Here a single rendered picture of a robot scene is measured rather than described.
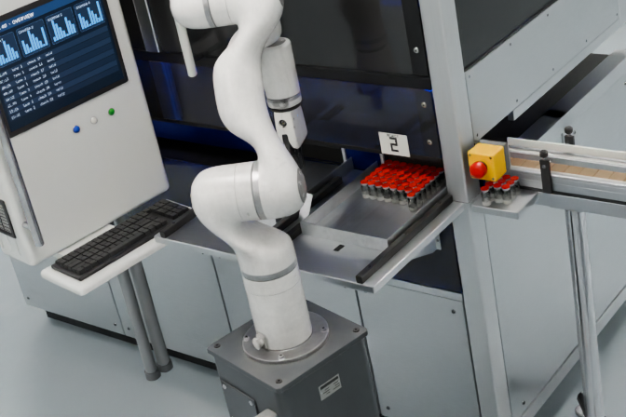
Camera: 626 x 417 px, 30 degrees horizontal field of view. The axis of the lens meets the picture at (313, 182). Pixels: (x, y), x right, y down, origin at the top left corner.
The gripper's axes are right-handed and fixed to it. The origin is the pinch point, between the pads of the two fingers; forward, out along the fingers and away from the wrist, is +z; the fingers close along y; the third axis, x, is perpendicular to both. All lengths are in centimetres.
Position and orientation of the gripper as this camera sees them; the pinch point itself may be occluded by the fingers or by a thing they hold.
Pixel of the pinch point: (296, 161)
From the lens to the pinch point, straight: 290.2
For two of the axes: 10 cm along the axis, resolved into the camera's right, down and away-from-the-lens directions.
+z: 1.8, 8.8, 4.3
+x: -9.6, 0.5, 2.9
